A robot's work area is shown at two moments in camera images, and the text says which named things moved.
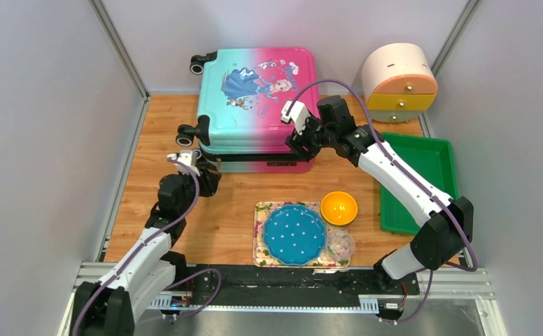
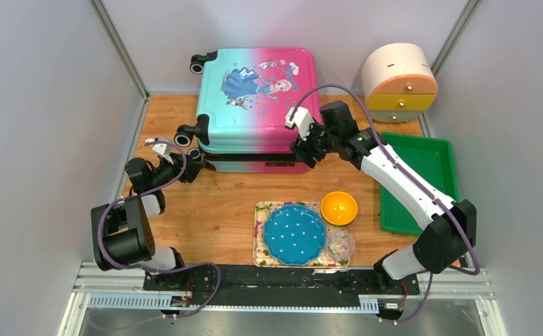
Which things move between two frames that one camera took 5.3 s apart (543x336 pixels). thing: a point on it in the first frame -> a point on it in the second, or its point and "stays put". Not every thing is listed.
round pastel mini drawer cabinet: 399,82 stays put
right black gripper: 295,142 stays put
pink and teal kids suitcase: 242,92 stays put
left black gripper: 208,181 -> 192,170
